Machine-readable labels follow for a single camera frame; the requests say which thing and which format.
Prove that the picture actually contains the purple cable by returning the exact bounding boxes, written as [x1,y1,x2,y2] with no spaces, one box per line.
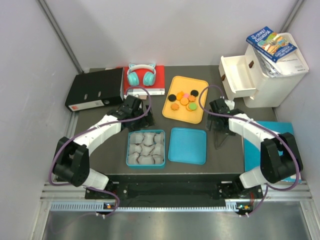
[47,86,152,219]
[198,84,301,218]

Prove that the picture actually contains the black ring binder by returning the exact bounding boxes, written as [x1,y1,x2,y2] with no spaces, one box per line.
[65,67,124,112]

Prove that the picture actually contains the white drawer cabinet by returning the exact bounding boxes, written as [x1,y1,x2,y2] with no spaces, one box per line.
[218,33,309,108]

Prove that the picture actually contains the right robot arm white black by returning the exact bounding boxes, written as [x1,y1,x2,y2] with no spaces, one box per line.
[207,98,304,198]

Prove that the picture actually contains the orange flower cookie top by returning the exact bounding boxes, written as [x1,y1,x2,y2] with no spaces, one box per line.
[176,91,185,101]

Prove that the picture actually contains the grey cable duct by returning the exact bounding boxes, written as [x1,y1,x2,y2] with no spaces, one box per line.
[50,201,239,212]

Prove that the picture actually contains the red book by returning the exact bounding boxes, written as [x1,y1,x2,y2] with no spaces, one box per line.
[123,64,165,97]

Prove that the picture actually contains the blue folder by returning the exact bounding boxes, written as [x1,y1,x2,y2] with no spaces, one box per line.
[243,121,294,172]

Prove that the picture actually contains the orange flower cookie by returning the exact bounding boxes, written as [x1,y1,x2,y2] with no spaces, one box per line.
[188,95,196,103]
[170,103,180,111]
[176,91,185,101]

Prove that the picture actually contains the orange flower cookie bottom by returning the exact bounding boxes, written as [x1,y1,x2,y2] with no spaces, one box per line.
[170,103,180,111]

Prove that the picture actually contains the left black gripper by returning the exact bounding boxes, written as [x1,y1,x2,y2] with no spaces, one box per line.
[128,104,156,133]

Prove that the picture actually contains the black cookie left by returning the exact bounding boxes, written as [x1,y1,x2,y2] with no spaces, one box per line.
[168,94,177,102]

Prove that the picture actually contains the black cookie right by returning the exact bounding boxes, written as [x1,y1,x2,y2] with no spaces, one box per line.
[190,89,199,97]

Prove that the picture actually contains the green cookie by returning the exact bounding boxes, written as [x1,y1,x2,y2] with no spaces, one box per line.
[188,102,197,111]

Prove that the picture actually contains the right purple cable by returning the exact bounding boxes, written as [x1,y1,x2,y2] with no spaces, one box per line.
[198,84,301,218]

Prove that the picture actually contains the blue paperback book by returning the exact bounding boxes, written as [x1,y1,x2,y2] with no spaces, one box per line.
[246,26,298,63]

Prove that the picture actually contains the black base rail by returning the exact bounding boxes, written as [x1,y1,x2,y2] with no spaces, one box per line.
[84,173,266,201]

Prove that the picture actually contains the silver foil packet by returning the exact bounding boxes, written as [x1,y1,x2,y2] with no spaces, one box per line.
[253,48,282,78]

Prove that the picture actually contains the teal cat ear headphones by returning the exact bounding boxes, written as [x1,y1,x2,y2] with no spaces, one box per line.
[126,63,157,87]

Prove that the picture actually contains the black cookie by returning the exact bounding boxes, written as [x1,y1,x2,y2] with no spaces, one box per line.
[168,94,177,102]
[190,89,199,97]

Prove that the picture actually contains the blue tin lid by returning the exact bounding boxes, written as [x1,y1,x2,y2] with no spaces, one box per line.
[168,127,207,165]

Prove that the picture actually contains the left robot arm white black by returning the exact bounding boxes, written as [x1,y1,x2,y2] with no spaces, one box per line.
[48,95,154,199]

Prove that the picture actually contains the yellow tray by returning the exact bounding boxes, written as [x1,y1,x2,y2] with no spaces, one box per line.
[162,76,209,124]

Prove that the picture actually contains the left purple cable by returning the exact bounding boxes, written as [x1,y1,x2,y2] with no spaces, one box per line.
[47,86,152,219]

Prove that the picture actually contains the blue cookie tin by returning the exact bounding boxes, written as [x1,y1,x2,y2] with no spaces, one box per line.
[126,129,166,169]

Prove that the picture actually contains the orange flower cookie right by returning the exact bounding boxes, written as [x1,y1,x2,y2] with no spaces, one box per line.
[188,95,196,103]

